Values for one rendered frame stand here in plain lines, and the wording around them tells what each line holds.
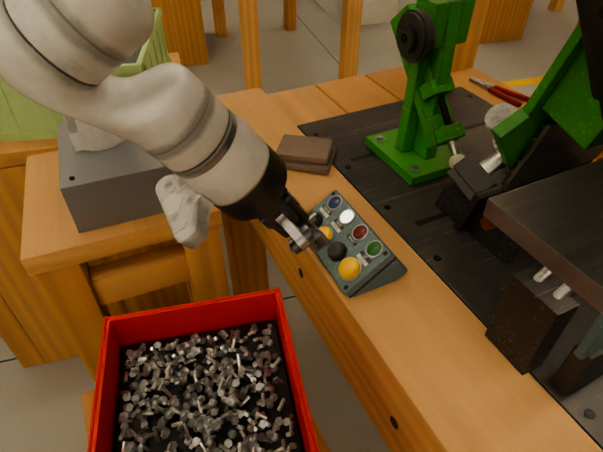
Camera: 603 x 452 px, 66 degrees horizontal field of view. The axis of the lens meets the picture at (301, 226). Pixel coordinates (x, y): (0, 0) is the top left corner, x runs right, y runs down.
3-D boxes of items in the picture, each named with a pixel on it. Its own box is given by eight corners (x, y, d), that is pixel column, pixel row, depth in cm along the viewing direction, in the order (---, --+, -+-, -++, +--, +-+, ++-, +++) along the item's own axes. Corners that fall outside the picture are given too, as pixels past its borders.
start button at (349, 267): (348, 284, 58) (344, 281, 58) (336, 269, 60) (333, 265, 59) (365, 269, 58) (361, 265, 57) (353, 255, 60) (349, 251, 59)
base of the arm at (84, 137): (75, 156, 76) (38, 54, 65) (71, 129, 82) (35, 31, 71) (133, 143, 79) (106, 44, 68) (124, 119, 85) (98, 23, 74)
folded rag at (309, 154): (336, 152, 85) (336, 138, 83) (327, 177, 79) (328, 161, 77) (284, 145, 87) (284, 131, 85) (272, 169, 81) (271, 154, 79)
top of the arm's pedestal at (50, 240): (29, 277, 74) (19, 260, 71) (33, 171, 96) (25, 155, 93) (222, 227, 83) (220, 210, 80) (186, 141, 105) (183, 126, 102)
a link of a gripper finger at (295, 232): (264, 220, 43) (266, 217, 45) (297, 256, 43) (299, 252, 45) (283, 202, 42) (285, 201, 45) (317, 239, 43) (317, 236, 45)
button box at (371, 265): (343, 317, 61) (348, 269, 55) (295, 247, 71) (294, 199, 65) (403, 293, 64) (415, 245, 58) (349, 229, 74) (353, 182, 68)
